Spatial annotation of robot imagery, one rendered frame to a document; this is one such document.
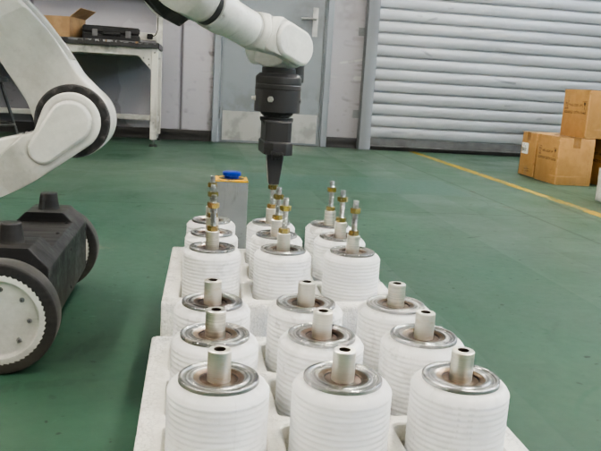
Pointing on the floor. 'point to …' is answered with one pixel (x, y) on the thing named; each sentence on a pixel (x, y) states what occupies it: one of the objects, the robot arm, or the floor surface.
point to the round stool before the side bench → (7, 106)
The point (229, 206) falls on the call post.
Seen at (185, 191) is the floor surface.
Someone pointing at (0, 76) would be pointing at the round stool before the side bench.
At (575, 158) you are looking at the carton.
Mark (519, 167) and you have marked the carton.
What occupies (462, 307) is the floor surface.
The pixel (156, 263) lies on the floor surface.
